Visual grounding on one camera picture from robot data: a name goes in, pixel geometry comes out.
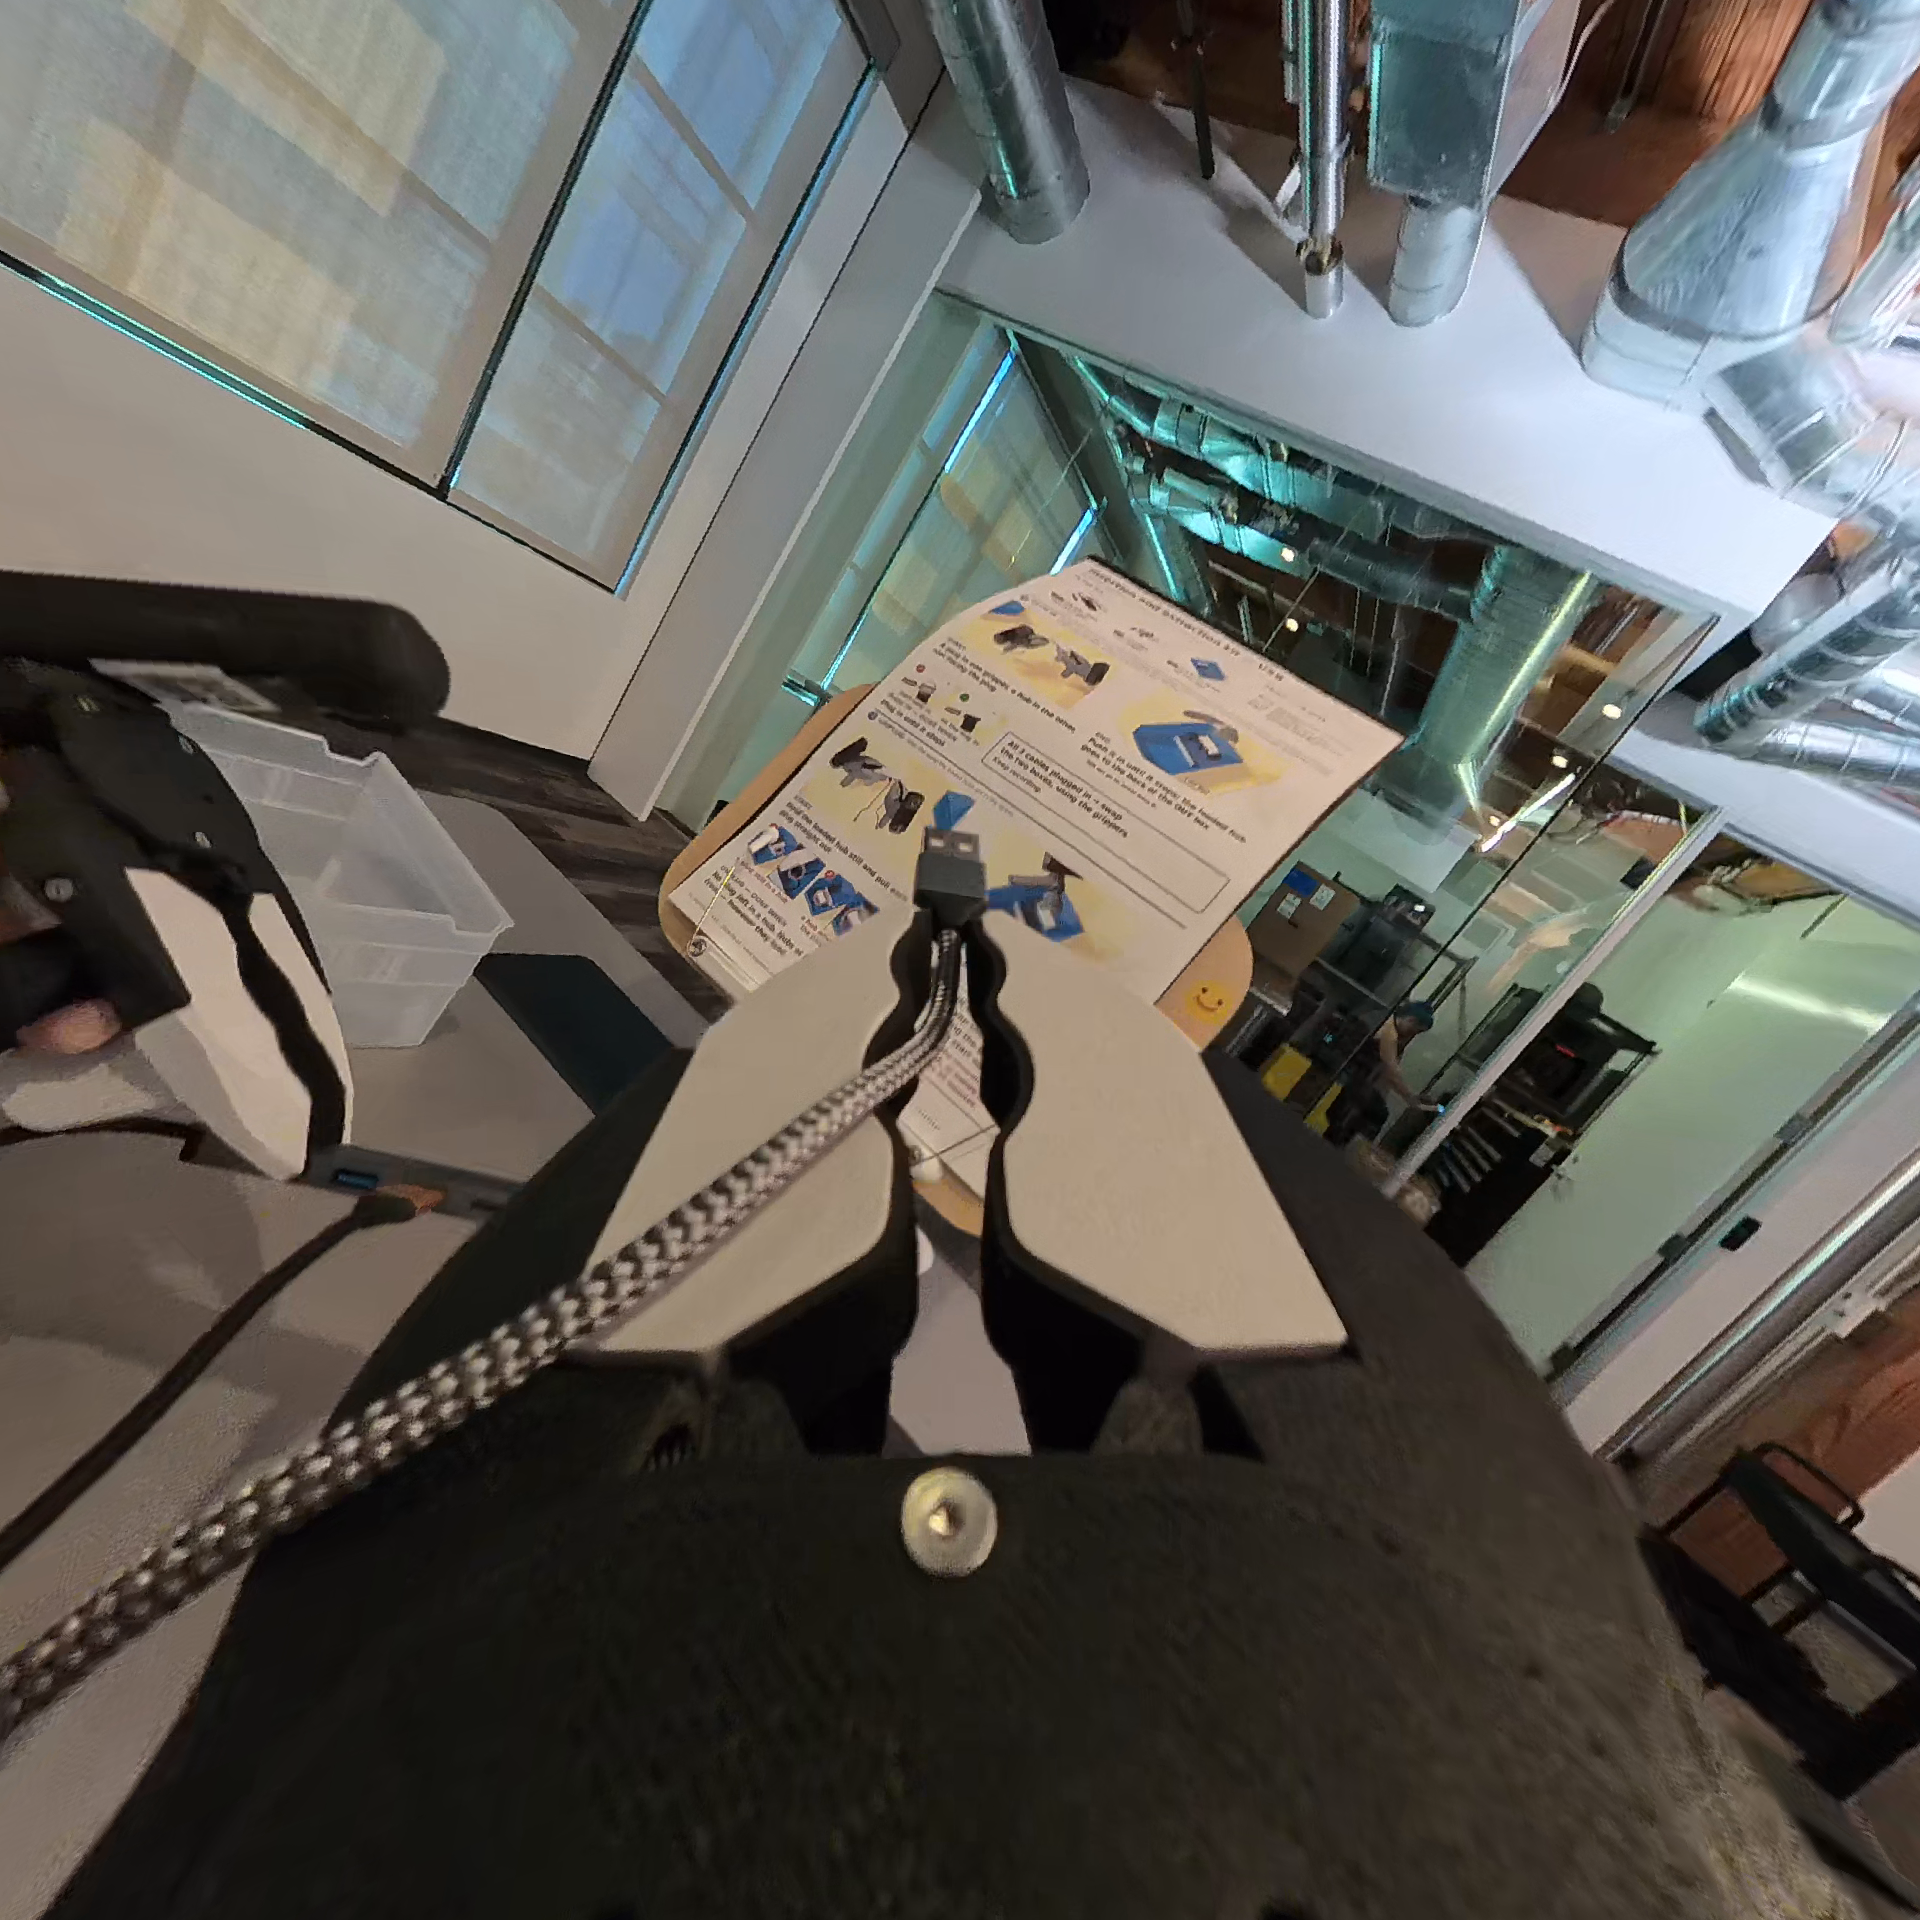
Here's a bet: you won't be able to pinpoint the black padded armrest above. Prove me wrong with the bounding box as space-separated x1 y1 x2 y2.
0 569 455 741

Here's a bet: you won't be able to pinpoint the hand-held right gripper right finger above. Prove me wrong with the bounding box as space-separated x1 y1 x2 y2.
960 915 1352 1456

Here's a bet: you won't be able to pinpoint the instruction poster on wooden board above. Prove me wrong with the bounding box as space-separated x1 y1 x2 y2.
656 682 1259 1298

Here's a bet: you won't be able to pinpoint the clear plastic bin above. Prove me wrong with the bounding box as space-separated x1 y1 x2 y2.
158 701 513 1052

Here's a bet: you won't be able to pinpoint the person's left hand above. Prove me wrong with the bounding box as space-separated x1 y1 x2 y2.
0 995 126 1056

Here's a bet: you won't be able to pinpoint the grey braided usb cable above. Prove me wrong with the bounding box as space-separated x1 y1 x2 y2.
0 824 993 1741

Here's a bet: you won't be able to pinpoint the silver metal pipes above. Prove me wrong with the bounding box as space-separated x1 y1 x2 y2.
1282 0 1352 321

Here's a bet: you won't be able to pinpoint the slanted round metal ducts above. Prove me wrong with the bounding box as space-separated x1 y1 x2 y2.
1690 563 1920 804

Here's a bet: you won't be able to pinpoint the rectangular metal duct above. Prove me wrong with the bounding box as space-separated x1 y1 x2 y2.
1361 0 1593 329

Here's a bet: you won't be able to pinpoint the conical metal duct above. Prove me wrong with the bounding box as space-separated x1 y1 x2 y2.
1582 0 1920 520

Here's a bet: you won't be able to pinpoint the round corrugated metal duct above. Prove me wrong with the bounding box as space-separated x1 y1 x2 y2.
913 0 1095 244

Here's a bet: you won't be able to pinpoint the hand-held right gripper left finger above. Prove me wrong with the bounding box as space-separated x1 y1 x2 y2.
575 908 928 1456

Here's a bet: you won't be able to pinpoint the black metal bench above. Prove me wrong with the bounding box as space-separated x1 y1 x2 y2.
1640 1441 1920 1801

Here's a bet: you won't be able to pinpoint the large glass window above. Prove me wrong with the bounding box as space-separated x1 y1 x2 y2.
0 0 880 589

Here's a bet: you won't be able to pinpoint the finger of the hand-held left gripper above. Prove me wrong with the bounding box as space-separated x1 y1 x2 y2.
0 859 358 1185

